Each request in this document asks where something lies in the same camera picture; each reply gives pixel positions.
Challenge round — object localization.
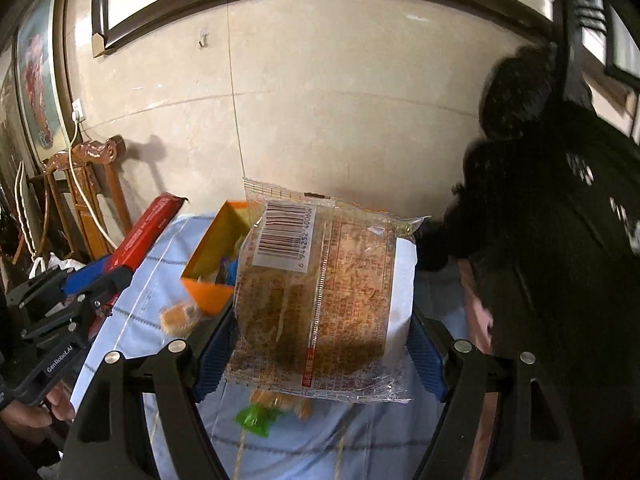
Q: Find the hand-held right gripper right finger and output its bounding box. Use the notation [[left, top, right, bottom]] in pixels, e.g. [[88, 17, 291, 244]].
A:
[[407, 310, 586, 480]]

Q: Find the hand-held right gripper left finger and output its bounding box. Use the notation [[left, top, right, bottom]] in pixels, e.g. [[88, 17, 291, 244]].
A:
[[62, 305, 241, 480]]

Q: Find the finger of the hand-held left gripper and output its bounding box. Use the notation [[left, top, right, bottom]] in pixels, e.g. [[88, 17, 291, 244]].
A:
[[5, 255, 133, 312], [20, 291, 122, 349]]

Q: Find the orange cardboard box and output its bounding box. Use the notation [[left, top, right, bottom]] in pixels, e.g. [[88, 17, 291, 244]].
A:
[[180, 200, 251, 317]]

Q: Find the long red snack packet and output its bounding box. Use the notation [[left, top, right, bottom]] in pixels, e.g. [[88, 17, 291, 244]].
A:
[[107, 195, 188, 271]]

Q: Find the clear brown cake packet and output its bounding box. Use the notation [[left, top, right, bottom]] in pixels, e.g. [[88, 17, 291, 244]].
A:
[[222, 177, 431, 406]]

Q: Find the person's left hand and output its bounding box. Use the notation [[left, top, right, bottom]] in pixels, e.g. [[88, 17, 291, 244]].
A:
[[0, 389, 77, 430]]

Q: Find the white plastic bag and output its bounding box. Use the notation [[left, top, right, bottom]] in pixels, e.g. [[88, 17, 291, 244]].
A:
[[27, 255, 86, 281]]

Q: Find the small yellow cake packet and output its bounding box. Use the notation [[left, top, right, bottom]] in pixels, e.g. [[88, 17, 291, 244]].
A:
[[159, 301, 203, 336]]

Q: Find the small green snack packet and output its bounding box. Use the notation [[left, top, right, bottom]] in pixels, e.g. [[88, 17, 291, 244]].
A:
[[235, 404, 283, 436]]

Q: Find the light blue checked cloth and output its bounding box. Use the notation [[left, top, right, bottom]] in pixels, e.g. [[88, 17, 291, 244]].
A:
[[70, 212, 471, 480]]

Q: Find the small orange snack packet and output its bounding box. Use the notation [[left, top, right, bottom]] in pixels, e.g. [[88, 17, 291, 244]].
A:
[[250, 389, 313, 418]]

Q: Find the blue snack packet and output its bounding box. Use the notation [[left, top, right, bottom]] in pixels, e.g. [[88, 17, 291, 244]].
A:
[[212, 255, 241, 286]]

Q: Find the carved wooden chair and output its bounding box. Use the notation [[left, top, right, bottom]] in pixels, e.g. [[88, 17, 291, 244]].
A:
[[27, 135, 133, 261]]

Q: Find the framed red figure painting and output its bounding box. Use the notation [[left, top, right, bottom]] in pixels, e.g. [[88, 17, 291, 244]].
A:
[[12, 0, 76, 161]]

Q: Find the framed floral painting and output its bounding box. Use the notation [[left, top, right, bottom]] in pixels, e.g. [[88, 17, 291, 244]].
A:
[[605, 5, 640, 92]]

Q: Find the dark wooden lattice screen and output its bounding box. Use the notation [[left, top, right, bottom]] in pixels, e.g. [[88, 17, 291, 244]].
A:
[[550, 0, 617, 111]]

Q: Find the white power cable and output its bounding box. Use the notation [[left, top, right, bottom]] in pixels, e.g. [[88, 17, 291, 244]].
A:
[[62, 117, 118, 250]]

